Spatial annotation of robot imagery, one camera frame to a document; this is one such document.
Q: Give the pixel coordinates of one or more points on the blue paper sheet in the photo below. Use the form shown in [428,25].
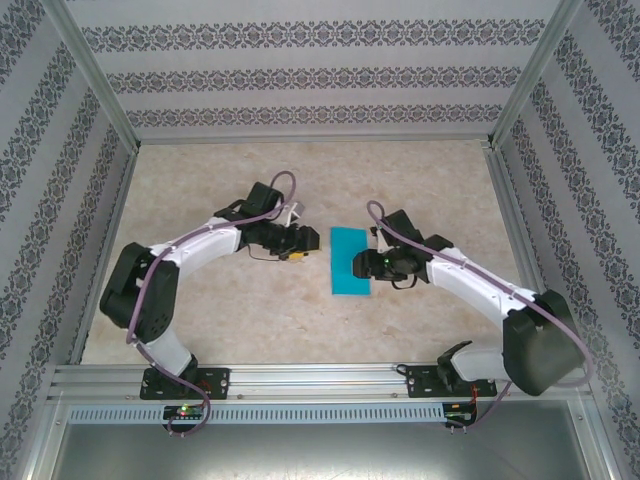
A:
[345,265]

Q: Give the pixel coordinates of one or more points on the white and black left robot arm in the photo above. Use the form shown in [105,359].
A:
[200,247]

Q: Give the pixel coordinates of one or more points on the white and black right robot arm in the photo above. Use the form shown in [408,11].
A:
[475,285]

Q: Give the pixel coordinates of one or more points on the grey metal sheet panel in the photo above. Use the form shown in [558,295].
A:
[320,455]

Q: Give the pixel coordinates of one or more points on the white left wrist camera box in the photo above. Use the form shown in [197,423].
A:
[292,212]

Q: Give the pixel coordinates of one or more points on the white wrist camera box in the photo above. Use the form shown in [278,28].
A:
[382,242]
[292,212]

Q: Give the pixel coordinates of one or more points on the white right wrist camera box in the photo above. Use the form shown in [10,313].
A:
[382,242]

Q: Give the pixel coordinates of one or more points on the aluminium frame cross beam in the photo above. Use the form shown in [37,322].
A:
[315,139]

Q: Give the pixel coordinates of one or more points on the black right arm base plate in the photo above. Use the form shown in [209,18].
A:
[420,382]

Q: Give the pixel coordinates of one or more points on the aluminium table side rail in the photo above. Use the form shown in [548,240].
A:
[515,225]
[107,240]

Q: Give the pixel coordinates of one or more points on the aluminium mounting rail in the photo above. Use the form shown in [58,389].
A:
[320,382]

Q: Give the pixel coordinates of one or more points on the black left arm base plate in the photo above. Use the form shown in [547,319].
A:
[220,382]

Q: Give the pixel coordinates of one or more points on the aluminium frame post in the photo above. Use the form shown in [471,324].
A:
[95,75]
[535,70]

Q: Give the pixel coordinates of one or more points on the aluminium lower frame strut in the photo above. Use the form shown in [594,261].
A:
[40,440]
[600,440]

